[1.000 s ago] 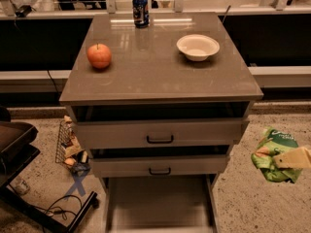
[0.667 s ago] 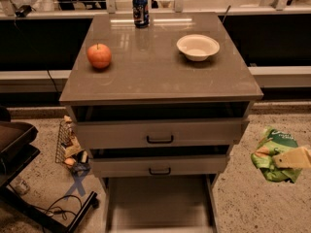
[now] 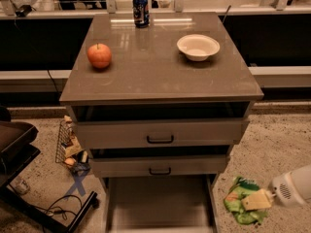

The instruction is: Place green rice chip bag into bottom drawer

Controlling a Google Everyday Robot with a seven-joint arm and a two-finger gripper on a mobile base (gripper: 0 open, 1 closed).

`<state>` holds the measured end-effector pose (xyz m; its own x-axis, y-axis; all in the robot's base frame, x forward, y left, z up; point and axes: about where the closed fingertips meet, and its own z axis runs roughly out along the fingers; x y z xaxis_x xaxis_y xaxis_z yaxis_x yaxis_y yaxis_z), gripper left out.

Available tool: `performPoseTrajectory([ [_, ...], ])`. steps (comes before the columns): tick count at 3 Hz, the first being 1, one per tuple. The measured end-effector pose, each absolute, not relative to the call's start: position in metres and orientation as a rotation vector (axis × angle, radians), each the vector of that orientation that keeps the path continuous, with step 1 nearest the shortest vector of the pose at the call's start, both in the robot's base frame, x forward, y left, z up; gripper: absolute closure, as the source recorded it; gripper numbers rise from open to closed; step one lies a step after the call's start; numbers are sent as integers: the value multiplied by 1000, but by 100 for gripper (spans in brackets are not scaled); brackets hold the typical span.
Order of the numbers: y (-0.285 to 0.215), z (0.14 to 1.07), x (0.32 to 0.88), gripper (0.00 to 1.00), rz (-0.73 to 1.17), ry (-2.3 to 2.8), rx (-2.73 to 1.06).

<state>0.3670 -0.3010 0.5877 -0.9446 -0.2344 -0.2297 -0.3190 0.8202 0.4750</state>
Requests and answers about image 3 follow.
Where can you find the grey drawer cabinet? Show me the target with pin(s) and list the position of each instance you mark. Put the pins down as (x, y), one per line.
(150, 79)

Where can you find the wire basket with snacks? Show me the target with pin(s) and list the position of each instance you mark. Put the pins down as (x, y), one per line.
(69, 152)

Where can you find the blue soda can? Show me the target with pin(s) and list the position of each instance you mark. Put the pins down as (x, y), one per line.
(140, 13)

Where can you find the green rice chip bag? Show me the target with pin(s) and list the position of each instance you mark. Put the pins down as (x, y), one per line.
(240, 189)

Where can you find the black device on ledge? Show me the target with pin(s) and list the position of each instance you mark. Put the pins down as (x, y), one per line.
(23, 10)

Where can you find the white paper bowl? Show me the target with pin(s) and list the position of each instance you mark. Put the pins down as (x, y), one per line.
(198, 47)

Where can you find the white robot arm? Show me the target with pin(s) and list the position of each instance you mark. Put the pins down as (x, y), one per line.
(302, 185)

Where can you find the top grey drawer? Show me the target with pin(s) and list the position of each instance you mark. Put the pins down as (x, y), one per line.
(160, 133)

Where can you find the red apple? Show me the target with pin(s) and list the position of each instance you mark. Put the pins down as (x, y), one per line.
(99, 56)

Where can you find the black cart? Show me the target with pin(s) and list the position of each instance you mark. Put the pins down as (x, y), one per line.
(16, 153)

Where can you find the grey drawer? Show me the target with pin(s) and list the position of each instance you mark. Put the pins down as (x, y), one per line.
(158, 166)
(160, 133)

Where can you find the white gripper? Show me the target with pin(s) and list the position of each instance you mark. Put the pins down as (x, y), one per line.
(282, 189)

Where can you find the bottom open drawer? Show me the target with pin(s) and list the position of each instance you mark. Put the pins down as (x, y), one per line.
(161, 204)

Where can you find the middle grey drawer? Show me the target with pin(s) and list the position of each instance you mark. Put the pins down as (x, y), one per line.
(158, 166)

